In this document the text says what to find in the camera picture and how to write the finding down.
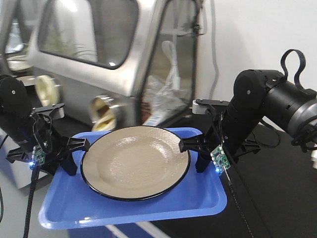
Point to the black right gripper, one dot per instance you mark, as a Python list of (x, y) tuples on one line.
[(229, 131)]

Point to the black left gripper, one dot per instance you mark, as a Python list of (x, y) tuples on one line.
[(40, 145)]

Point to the blue plastic tray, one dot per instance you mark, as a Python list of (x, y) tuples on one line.
[(71, 204)]

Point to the beige plate with black rim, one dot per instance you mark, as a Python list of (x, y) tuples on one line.
[(135, 163)]

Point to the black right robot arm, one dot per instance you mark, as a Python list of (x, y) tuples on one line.
[(257, 94)]

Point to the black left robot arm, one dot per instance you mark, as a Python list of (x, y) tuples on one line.
[(14, 104)]

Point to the right green circuit board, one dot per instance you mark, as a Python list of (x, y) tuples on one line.
[(220, 160)]

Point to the green circuit board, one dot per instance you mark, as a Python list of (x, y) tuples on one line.
[(220, 160), (38, 156)]

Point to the left green circuit board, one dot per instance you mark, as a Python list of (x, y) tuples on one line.
[(38, 156)]

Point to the stainless steel glove box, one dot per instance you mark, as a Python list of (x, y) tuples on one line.
[(112, 63)]

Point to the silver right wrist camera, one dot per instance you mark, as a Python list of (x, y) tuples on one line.
[(203, 106)]

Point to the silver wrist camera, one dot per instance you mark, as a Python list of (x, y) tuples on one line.
[(55, 111), (203, 106)]

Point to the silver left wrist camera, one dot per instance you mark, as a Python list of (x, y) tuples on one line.
[(55, 111)]

